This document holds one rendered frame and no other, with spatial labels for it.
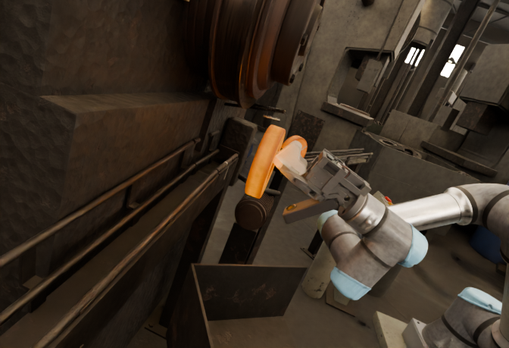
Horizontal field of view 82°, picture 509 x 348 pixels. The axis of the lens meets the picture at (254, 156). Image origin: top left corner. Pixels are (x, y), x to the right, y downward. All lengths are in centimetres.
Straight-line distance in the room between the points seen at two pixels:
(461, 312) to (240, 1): 107
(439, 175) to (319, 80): 153
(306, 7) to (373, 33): 283
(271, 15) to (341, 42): 288
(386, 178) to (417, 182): 30
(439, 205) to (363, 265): 28
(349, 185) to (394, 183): 239
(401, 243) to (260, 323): 29
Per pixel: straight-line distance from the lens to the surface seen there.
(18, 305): 48
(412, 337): 130
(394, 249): 64
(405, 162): 295
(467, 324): 119
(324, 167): 59
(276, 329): 58
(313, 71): 350
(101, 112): 45
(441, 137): 468
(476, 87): 447
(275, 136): 56
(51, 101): 45
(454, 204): 86
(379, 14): 352
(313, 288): 170
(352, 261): 66
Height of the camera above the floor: 100
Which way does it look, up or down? 17 degrees down
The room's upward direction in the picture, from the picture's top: 21 degrees clockwise
